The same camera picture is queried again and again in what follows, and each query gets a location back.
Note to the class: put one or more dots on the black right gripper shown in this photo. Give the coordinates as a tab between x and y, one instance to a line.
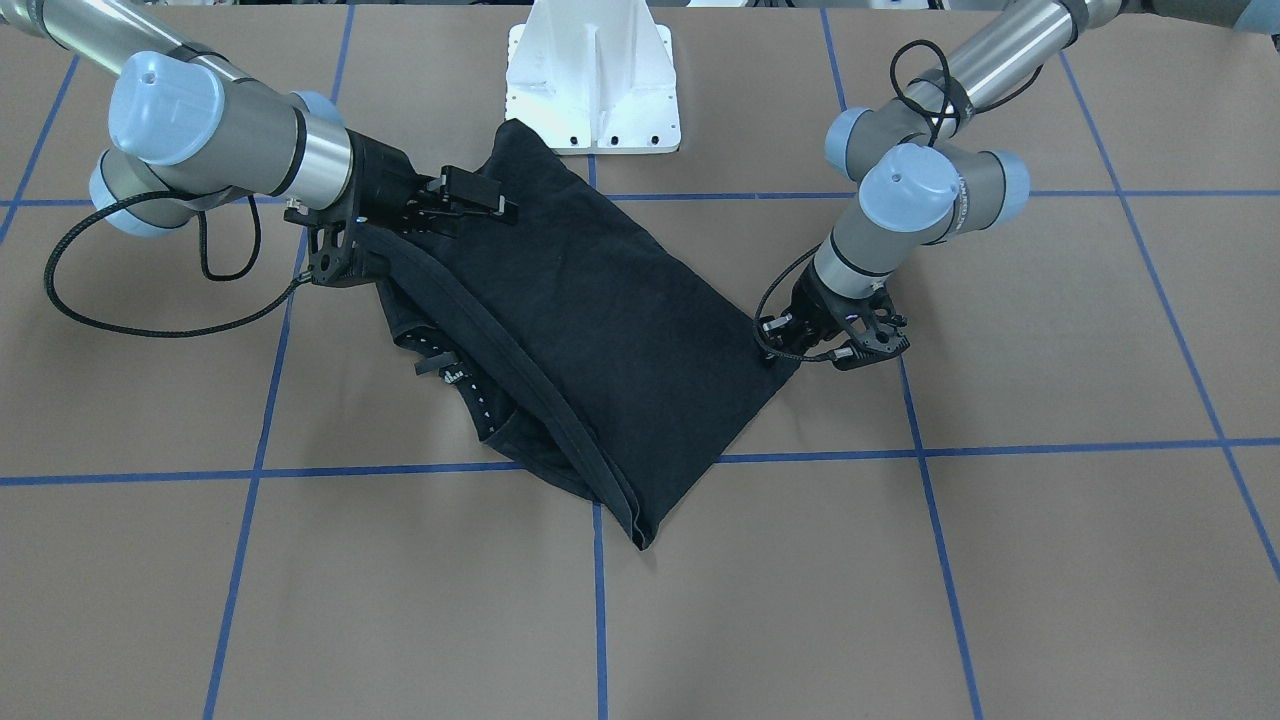
383	177

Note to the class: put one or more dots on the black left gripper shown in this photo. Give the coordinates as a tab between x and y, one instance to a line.
812	300

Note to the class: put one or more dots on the black printed t-shirt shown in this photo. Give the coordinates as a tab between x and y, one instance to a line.
587	354

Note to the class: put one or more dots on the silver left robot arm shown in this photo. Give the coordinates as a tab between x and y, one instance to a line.
916	188

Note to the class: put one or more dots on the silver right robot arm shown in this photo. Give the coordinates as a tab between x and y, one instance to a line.
190	131

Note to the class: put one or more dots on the white central pedestal column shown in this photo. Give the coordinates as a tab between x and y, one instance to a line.
594	77

